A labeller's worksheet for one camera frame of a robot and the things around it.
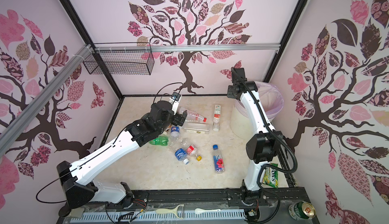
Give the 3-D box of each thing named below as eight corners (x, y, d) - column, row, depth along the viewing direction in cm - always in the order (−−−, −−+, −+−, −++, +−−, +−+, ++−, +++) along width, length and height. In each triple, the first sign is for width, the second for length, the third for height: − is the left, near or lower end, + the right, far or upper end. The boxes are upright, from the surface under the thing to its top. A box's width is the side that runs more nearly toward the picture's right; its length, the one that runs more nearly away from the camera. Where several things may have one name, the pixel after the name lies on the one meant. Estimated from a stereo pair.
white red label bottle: (212, 130, 101) (212, 126, 97) (214, 109, 113) (215, 104, 109) (219, 131, 100) (220, 127, 96) (221, 110, 113) (221, 105, 109)
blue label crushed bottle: (173, 157, 89) (172, 153, 85) (179, 149, 92) (178, 145, 88) (186, 166, 86) (186, 162, 82) (192, 157, 89) (192, 154, 85)
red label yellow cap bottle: (193, 164, 86) (193, 161, 82) (186, 151, 92) (185, 147, 88) (201, 159, 88) (201, 156, 84) (193, 147, 94) (193, 143, 89)
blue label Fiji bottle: (216, 174, 83) (216, 171, 80) (212, 147, 93) (212, 144, 90) (224, 173, 83) (225, 170, 80) (219, 146, 94) (220, 143, 90)
